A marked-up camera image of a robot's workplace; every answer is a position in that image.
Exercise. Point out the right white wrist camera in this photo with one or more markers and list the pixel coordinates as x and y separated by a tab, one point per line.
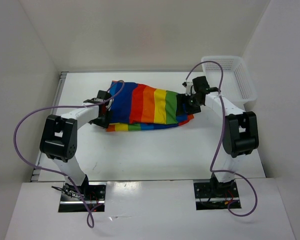
189	88

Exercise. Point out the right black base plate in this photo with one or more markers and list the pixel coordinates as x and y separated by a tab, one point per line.
209	198

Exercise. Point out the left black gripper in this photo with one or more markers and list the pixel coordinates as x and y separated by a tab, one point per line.
104	123

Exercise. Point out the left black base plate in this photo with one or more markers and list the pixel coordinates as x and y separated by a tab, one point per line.
70	202

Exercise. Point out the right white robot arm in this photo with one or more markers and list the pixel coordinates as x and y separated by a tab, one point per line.
239	131

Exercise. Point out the white plastic basket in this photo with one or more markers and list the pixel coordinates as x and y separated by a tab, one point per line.
237	85

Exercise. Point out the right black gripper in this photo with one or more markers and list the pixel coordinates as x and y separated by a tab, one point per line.
181	98

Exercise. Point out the rainbow striped shorts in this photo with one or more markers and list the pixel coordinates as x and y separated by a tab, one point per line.
139	107

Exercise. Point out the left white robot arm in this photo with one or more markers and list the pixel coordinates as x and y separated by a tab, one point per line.
59	141

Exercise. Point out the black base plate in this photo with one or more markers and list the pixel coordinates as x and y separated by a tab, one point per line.
209	198
70	202

